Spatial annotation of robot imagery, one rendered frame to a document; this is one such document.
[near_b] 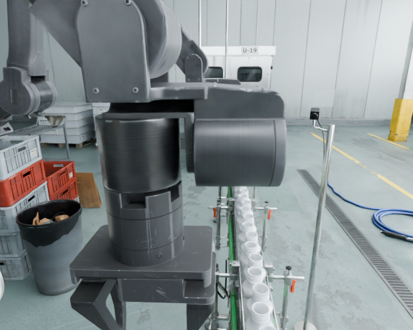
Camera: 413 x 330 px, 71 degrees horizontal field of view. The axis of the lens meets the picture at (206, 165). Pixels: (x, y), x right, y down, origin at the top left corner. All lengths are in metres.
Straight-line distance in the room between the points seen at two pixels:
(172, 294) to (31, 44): 0.61
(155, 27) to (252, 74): 4.80
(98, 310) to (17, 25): 0.61
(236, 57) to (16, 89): 4.41
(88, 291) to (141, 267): 0.05
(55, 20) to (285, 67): 10.52
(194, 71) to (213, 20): 10.01
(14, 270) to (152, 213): 2.80
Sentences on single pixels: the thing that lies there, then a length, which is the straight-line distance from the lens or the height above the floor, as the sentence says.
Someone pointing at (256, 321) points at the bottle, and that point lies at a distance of 0.67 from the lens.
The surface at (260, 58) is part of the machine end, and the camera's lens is 4.98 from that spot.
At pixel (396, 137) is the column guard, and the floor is 0.12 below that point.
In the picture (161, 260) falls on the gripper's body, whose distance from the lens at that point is 0.22.
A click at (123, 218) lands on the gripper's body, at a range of 0.21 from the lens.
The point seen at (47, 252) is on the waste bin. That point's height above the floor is 0.41.
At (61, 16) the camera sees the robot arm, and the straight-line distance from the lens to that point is 0.19.
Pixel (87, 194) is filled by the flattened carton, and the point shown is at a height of 0.20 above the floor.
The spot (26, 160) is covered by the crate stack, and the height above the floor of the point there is 0.95.
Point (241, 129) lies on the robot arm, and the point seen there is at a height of 1.59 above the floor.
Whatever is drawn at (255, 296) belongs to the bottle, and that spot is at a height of 1.16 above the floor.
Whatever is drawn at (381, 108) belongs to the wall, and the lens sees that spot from 11.82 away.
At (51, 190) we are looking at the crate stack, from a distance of 3.36.
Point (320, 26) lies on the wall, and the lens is 11.02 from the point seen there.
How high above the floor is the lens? 1.62
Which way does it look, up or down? 17 degrees down
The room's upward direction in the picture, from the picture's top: straight up
